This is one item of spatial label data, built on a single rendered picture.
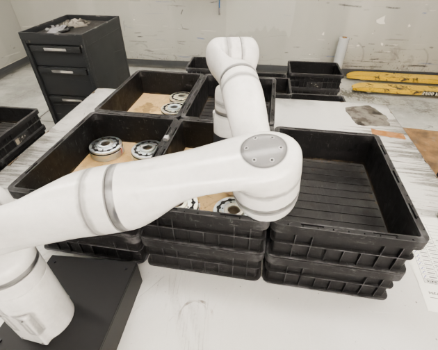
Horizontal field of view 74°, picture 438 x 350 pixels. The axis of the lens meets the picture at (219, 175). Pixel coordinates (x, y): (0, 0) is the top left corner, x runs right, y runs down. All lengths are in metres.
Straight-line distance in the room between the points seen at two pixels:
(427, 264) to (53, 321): 0.89
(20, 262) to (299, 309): 0.57
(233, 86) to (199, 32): 3.62
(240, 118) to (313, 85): 1.98
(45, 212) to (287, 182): 0.29
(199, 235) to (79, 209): 0.35
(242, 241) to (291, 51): 3.58
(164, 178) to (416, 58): 4.27
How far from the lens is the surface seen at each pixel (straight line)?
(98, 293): 0.72
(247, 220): 0.59
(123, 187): 0.36
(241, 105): 0.47
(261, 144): 0.35
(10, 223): 0.44
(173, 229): 0.67
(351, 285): 0.79
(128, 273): 0.72
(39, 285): 0.61
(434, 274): 0.96
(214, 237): 0.67
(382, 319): 0.82
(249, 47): 0.60
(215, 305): 0.75
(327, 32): 4.09
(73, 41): 2.30
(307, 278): 0.77
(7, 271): 0.56
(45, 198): 0.41
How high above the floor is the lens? 1.37
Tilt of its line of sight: 39 degrees down
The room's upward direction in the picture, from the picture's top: straight up
